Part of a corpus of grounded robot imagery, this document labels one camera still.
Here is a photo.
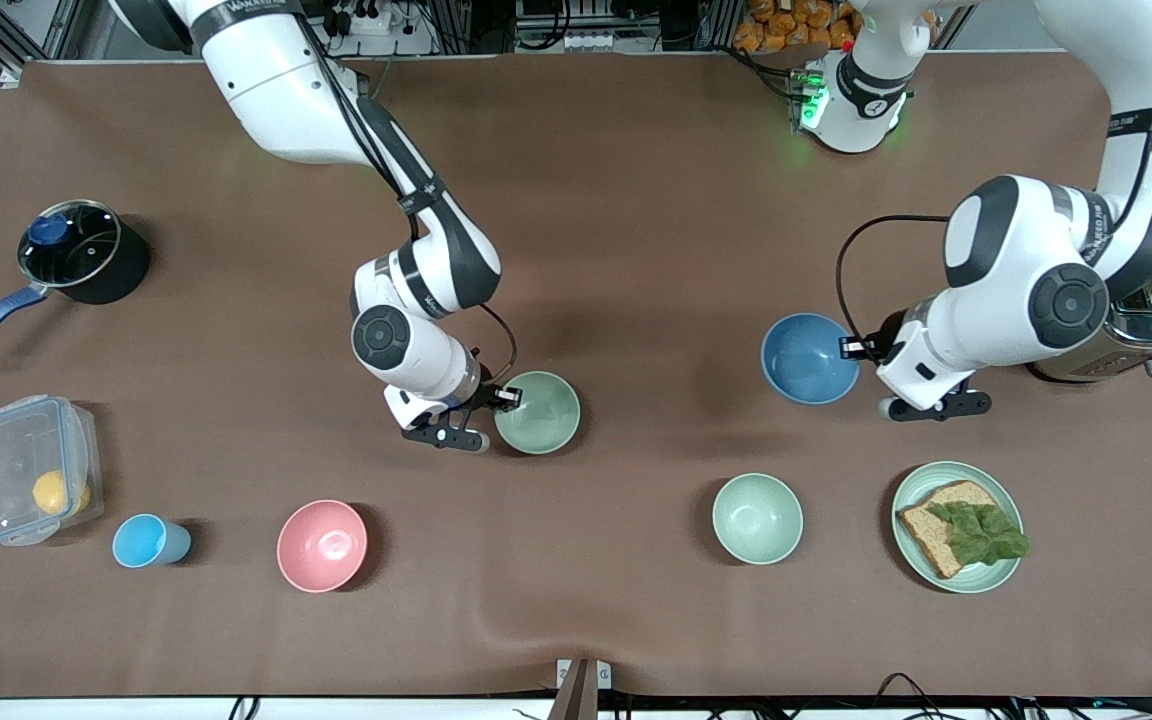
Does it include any sage green bowl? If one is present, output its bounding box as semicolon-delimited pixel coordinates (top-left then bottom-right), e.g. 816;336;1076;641
493;371;582;456

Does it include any blue bowl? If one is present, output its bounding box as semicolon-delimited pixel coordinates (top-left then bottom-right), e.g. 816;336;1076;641
761;313;862;406

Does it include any pale mint green bowl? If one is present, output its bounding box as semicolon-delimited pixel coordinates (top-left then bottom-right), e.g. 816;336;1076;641
712;473;805;566

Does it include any pink bowl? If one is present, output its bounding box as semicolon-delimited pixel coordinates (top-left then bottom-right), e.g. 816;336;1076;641
277;499;369;594

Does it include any brown table cloth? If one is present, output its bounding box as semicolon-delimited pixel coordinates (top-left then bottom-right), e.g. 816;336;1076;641
0;50;1152;701

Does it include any brown bread slice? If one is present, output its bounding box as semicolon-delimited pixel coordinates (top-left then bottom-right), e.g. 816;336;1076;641
897;481;1012;580

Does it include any green lettuce leaf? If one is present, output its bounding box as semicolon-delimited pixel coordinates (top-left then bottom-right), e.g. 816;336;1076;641
926;500;1030;566

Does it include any beige and chrome toaster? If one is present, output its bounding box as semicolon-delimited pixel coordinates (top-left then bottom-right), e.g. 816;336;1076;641
1026;225;1152;383

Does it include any green plate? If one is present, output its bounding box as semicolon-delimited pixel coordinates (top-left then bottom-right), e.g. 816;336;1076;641
891;461;1025;595

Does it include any bag of orange snacks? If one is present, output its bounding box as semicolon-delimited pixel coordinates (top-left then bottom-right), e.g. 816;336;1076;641
733;0;867;53

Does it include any blue plastic cup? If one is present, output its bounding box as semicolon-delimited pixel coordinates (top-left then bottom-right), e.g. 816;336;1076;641
112;513;192;569

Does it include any large white power strip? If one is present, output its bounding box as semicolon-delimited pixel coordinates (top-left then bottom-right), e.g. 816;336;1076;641
321;0;437;56

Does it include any glass lid with blue knob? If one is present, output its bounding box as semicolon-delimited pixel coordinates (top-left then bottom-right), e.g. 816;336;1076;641
18;200;124;289

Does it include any yellow lemon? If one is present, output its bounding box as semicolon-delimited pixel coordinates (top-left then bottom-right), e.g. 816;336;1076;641
33;470;92;517

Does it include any clear plastic lidded container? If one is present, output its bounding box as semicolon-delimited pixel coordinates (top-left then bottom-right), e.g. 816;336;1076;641
0;395;104;547

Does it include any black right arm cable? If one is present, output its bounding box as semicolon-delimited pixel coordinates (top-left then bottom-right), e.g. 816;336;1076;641
301;20;520;393

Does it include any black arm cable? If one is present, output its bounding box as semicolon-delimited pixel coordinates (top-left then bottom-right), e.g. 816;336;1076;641
834;0;1152;349
301;20;520;393

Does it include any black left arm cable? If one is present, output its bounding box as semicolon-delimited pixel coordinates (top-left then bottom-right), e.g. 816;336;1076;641
834;0;1152;349

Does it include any black looped floor cable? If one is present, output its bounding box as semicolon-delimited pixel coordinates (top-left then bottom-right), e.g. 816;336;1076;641
876;672;952;720

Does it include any black saucepan with blue handle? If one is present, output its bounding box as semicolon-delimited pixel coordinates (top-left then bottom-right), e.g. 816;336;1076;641
0;199;150;363

